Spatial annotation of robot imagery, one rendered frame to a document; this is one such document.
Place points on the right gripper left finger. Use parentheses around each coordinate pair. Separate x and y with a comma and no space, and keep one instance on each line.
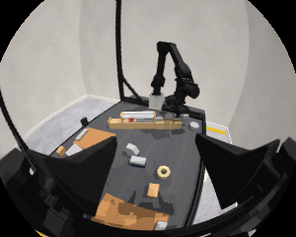
(83,175)

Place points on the small brown wooden block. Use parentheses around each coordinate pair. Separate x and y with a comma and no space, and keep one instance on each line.
(60,151)
(153,190)

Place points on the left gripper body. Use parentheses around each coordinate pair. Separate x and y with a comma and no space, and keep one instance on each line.
(181,108)

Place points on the cream roll of tape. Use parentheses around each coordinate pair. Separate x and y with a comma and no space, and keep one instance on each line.
(163,176)

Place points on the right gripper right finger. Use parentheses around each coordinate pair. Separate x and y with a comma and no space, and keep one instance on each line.
(230,167)

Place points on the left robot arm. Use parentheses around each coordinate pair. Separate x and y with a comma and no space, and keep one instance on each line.
(183,74)

